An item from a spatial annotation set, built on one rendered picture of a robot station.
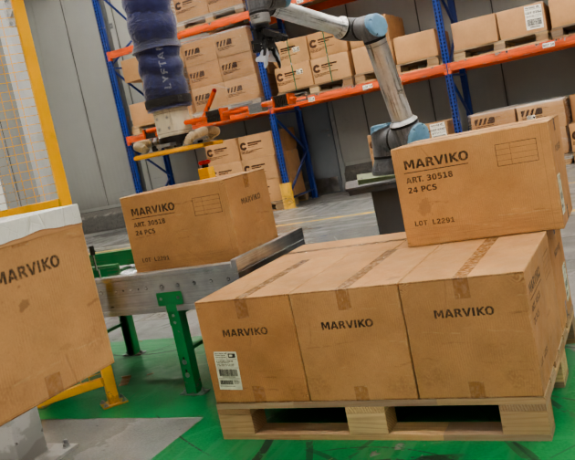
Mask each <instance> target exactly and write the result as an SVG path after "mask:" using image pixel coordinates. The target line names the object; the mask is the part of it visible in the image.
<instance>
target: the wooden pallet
mask: <svg viewBox="0 0 575 460"><path fill-rule="evenodd" d="M571 343H575V316H574V310H573V304H571V307H570V313H569V315H568V318H567V322H566V325H565V328H564V331H563V334H562V337H561V341H560V344H559V349H558V352H557V355H556V359H555V361H554V364H553V368H552V371H551V374H550V377H549V382H548V386H547V389H546V391H545V395H544V397H507V398H462V399H420V397H419V399H417V400H373V401H328V402H312V401H310V402H240V403H217V404H216V407H217V411H218V414H219V419H220V424H221V427H222V432H223V437H224V439H254V440H411V441H552V439H553V435H554V432H555V428H556V426H555V422H554V415H553V410H552V404H551V399H550V397H551V394H552V391H553V388H565V386H566V382H567V379H568V375H569V369H568V363H567V358H566V352H565V344H571ZM441 405H498V408H499V412H500V418H501V422H409V423H397V417H396V412H395V408H394V406H441ZM328 407H345V412H346V415H347V420H348V422H347V423H268V422H267V419H266V414H265V410H264V409H272V408H328Z"/></svg>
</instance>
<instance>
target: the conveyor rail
mask: <svg viewBox="0 0 575 460"><path fill-rule="evenodd" d="M95 282H96V286H97V290H98V293H99V301H100V305H101V308H102V312H103V316H104V318H108V317H118V316H129V315H139V314H149V313H159V312H167V310H166V306H159V305H158V301H157V298H156V293H163V292H172V291H181V292H182V296H183V304H180V305H176V307H177V311H179V310H189V309H195V305H194V302H196V301H198V300H200V299H202V298H205V297H207V296H208V295H210V294H212V293H214V292H215V291H217V290H219V289H221V288H223V287H225V286H227V285H229V284H231V283H233V282H235V279H234V274H233V270H232V266H231V261H229V262H222V263H214V264H207V265H200V266H191V267H177V268H170V269H163V270H155V271H148V272H140V273H133V274H126V275H117V276H110V277H102V278H101V279H99V277H96V278H95Z"/></svg>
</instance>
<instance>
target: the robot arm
mask: <svg viewBox="0 0 575 460"><path fill-rule="evenodd" d="M246 3H247V8H248V13H249V17H250V22H251V26H253V27H251V28H250V31H252V32H253V37H254V40H253V41H251V45H252V49H253V53H260V56H259V57H257V58H256V62H264V68H267V66H268V61H269V62H277V64H278V67H279V68H281V60H280V56H279V52H278V49H277V45H276V44H275V41H274V39H273V38H276V39H278V40H280V41H283V42H284V41H288V35H287V34H284V33H279V32H277V31H274V30H271V29H268V28H267V27H270V25H269V23H270V22H271V19H270V17H271V16H273V17H275V18H279V19H282V20H286V21H288V22H291V23H295V24H298V25H302V26H306V27H310V28H313V29H317V30H319V31H323V32H326V33H329V34H332V35H334V37H335V38H337V39H339V40H344V41H363V43H364V46H365V47H366V49H367V52H368V55H369V58H370V60H371V64H372V67H373V70H374V73H375V76H376V78H377V80H378V83H379V86H380V89H381V92H382V95H383V98H384V101H385V104H386V107H387V110H388V111H389V114H390V117H391V120H392V122H388V123H383V124H379V125H375V126H372V127H371V144H372V150H373V158H374V163H373V167H372V171H371V172H372V175H373V176H381V175H390V174H395V173H394V169H393V164H392V155H391V150H392V149H395V148H398V147H401V146H403V145H405V144H408V143H411V142H414V141H419V140H425V139H430V133H429V130H428V128H427V126H426V125H425V124H423V123H421V122H420V123H419V121H418V118H417V116H415V115H413V114H412V112H411V109H410V106H409V103H408V100H407V98H406V95H405V93H404V90H403V85H402V82H401V80H400V77H399V74H398V71H397V68H396V66H395V63H394V60H393V57H392V52H391V50H390V47H389V45H388V42H387V39H386V35H385V34H386V32H387V28H388V26H387V22H386V20H385V18H384V17H383V16H382V15H380V14H368V15H366V16H361V17H346V16H340V17H335V16H330V15H327V14H324V13H321V12H318V11H315V10H312V9H309V8H306V7H303V6H300V5H295V4H292V3H291V0H246ZM253 46H254V48H253ZM269 55H270V56H269Z"/></svg>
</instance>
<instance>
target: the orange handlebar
mask: <svg viewBox="0 0 575 460"><path fill-rule="evenodd" d="M261 106H262V107H263V108H264V107H270V106H272V101H271V100H270V101H266V102H262V103H261ZM246 111H249V110H248V106H246V107H241V106H240V107H237V108H233V109H230V110H227V111H223V112H222V115H223V116H230V115H231V116H232V115H238V114H242V113H246ZM202 121H206V117H205V116H203V117H198V118H194V119H190V120H185V121H184V122H183V123H184V124H185V125H187V124H192V126H195V125H196V123H197V122H202ZM153 132H157V130H156V127H155V128H150V129H147V130H146V133H153Z"/></svg>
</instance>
